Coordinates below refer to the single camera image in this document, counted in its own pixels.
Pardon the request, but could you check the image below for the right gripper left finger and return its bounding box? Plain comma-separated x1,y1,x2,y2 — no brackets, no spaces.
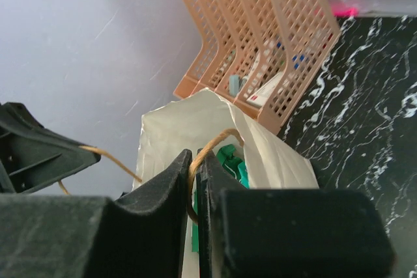
1,149,192,277

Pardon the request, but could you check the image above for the orange plastic file organizer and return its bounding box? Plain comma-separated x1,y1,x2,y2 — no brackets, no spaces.
174,0,341,134

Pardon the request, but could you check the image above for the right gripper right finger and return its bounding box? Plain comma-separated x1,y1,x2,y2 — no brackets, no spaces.
196,152,396,277

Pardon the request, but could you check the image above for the white box red label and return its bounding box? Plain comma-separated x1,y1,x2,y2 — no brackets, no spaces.
246,72,283,107

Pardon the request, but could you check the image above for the blue stamp block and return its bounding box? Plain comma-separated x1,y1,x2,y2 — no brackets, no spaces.
292,54,309,70

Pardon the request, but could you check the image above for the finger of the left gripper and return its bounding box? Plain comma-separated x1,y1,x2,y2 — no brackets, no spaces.
1,102,101,193

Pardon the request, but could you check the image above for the green snack bag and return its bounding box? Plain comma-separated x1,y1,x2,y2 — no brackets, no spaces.
192,144,250,253

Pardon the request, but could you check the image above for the brown paper bag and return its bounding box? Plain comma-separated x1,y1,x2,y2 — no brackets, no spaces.
58,87,320,278

